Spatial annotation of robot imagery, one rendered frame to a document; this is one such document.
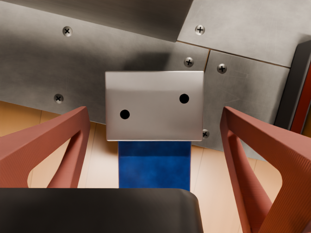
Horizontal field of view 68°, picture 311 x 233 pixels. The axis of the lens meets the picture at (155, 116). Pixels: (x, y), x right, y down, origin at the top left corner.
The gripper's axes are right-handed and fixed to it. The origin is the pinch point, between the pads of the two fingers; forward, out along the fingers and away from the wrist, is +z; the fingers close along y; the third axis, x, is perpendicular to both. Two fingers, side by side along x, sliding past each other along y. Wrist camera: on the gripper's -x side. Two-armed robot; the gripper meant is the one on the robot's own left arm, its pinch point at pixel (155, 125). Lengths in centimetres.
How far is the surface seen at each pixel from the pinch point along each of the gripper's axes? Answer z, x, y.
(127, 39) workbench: 6.9, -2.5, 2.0
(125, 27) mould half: 6.3, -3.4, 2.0
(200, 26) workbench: 7.3, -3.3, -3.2
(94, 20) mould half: 6.4, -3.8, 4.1
